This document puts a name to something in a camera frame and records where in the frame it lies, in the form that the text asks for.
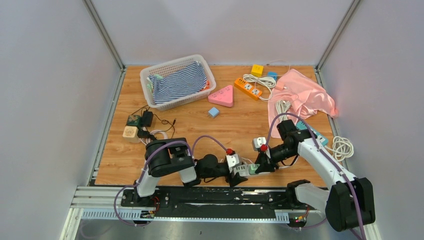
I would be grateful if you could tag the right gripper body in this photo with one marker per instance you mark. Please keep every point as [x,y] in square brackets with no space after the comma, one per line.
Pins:
[277,154]

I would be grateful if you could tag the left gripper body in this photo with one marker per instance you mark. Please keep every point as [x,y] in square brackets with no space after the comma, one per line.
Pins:
[223,172]

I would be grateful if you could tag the green plug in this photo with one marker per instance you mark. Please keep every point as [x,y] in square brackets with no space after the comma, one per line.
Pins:
[252,169]

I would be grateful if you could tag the white power strip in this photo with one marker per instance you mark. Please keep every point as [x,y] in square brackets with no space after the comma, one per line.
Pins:
[243,171]

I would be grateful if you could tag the blue plug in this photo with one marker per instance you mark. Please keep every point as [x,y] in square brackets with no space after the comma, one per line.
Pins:
[213,112]

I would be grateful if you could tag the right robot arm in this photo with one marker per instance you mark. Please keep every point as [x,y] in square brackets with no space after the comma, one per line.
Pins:
[348,201]

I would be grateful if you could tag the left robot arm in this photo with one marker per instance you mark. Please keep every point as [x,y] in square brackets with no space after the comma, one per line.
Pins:
[174,155]

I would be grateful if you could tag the small blue cube socket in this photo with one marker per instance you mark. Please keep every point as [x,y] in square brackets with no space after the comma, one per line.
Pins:
[273,75]

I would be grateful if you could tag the yellow cube socket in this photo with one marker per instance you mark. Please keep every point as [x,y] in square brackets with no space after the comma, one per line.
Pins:
[257,70]

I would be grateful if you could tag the beige wooden cube socket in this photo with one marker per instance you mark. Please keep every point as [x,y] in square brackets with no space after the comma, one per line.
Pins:
[130,134]

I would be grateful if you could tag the green patterned cube socket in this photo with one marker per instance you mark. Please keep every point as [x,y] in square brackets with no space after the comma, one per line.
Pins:
[134,120]

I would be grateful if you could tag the teal power strip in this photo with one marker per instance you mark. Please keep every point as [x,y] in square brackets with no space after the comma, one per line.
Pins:
[321,138]

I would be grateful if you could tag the pink cloth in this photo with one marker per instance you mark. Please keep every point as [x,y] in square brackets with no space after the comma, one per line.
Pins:
[305,96]

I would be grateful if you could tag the orange power strip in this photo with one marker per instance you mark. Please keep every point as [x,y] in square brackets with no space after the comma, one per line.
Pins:
[248,89]

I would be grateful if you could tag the pink triangular power strip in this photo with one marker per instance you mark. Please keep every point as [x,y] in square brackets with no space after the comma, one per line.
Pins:
[223,97]

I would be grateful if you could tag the blue white striped cloth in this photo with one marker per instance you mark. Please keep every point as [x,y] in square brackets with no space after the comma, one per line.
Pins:
[190,80]

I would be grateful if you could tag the white plastic basket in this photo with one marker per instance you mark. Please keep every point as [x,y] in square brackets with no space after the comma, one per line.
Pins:
[166,68]

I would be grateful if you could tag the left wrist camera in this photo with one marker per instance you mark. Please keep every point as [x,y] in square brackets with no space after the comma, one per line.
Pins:
[233,161]

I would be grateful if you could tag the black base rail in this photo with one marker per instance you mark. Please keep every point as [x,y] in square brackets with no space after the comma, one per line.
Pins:
[213,202]

